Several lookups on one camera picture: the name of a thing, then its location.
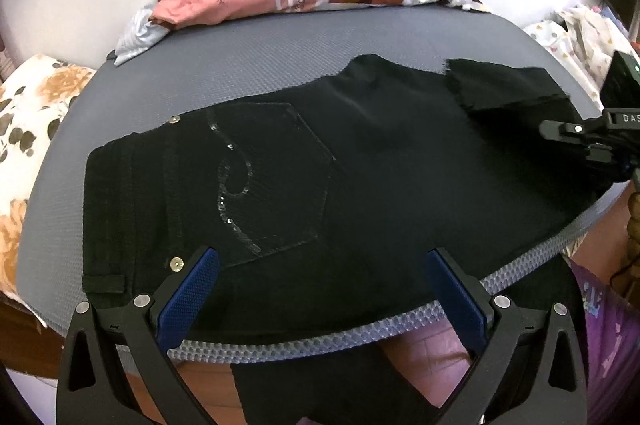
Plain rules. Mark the white patterned cloth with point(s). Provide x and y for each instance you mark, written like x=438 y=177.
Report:
x=583 y=41

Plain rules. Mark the black trousers on legs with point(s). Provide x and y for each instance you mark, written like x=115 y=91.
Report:
x=361 y=385

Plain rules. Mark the black denim pants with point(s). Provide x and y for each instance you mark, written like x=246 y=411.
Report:
x=322 y=200

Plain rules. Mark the floral white orange pillow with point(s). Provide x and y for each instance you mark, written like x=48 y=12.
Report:
x=35 y=98

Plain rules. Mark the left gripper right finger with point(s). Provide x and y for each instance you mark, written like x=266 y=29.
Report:
x=528 y=365

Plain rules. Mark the purple printed shirt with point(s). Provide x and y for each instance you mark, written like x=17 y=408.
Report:
x=613 y=344

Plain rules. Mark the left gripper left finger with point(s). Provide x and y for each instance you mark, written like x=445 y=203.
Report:
x=92 y=384

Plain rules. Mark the grey mesh mattress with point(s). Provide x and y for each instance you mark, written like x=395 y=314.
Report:
x=203 y=66

